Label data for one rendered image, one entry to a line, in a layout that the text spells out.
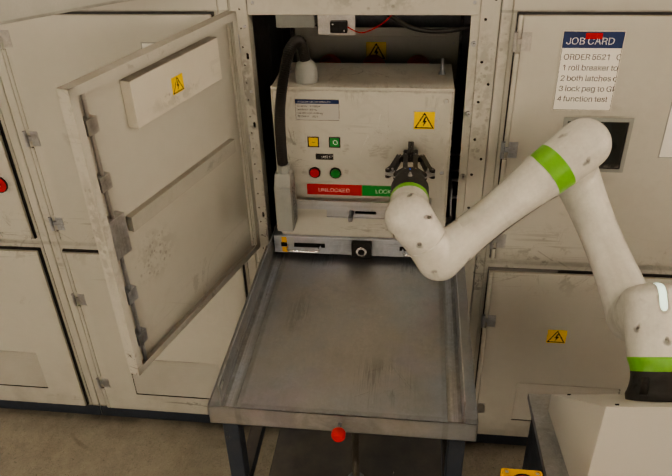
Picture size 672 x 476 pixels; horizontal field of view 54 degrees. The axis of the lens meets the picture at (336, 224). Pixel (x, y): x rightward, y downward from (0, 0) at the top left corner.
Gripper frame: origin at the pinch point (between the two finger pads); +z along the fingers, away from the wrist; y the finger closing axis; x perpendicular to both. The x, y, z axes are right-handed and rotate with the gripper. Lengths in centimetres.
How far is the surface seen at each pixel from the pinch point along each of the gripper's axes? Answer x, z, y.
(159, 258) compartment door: -16, -32, -62
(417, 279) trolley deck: -38.2, -6.2, 3.1
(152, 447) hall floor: -122, -5, -94
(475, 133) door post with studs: 1.9, 8.4, 17.7
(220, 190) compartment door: -12, -3, -53
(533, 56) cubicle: 24.2, 6.4, 30.4
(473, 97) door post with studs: 12.3, 8.6, 16.4
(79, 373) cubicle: -100, 9, -123
